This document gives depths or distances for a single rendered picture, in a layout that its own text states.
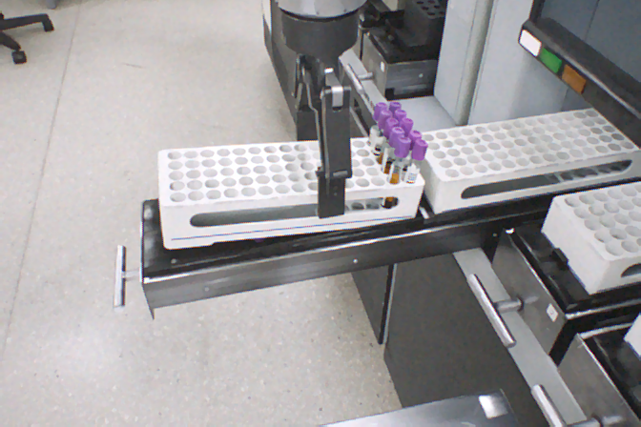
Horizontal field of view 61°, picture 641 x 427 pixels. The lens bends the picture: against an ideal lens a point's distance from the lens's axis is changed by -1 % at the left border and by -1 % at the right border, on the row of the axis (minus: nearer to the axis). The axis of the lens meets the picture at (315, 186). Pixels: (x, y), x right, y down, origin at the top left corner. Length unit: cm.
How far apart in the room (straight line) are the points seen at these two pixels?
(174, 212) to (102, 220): 138
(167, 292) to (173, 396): 86
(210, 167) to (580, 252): 42
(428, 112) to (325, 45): 52
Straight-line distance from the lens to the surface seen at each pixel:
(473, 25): 89
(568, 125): 80
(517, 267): 68
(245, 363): 150
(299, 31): 51
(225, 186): 61
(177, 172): 62
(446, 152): 70
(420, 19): 104
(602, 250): 62
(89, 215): 199
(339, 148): 53
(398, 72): 101
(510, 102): 81
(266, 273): 64
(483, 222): 70
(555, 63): 68
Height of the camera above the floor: 127
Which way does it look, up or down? 41 degrees down
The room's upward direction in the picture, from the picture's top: straight up
